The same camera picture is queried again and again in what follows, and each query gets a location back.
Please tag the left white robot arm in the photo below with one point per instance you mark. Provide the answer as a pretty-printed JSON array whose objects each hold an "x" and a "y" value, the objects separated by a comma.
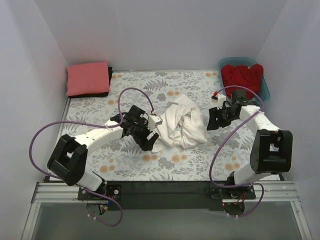
[{"x": 69, "y": 157}]

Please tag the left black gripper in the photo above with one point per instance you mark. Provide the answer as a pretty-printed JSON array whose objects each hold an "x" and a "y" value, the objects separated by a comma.
[{"x": 144, "y": 136}]

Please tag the aluminium frame rail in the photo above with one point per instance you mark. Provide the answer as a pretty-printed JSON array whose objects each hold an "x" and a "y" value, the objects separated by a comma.
[{"x": 58, "y": 192}]

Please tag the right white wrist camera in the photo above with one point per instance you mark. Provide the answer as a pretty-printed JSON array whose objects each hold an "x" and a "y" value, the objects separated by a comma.
[{"x": 218, "y": 100}]

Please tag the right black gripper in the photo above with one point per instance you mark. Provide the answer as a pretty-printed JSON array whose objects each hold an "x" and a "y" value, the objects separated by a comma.
[{"x": 219, "y": 117}]

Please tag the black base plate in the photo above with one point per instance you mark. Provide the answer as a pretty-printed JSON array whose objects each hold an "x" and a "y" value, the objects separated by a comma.
[{"x": 174, "y": 195}]

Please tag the teal plastic basket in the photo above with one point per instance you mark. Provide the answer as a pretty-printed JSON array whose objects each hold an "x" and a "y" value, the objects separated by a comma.
[{"x": 263, "y": 93}]

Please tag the folded black t shirt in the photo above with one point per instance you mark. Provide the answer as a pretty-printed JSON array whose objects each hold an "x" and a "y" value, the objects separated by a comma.
[{"x": 95, "y": 95}]

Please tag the red crumpled t shirt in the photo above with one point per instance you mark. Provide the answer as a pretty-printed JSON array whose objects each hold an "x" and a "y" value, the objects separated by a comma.
[{"x": 242, "y": 75}]

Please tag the floral table mat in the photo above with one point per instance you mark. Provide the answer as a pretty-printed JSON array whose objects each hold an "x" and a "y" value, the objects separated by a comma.
[{"x": 124, "y": 160}]

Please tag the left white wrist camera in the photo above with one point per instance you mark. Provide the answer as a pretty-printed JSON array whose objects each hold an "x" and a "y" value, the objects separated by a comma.
[{"x": 153, "y": 121}]

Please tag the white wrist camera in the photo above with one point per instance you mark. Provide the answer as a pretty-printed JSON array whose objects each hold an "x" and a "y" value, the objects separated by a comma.
[
  {"x": 153, "y": 121},
  {"x": 218, "y": 100}
]

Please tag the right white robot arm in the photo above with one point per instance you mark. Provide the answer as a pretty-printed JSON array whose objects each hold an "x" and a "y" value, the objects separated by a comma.
[{"x": 271, "y": 152}]

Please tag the white t shirt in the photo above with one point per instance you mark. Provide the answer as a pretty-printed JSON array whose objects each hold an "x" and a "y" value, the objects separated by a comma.
[{"x": 182, "y": 126}]

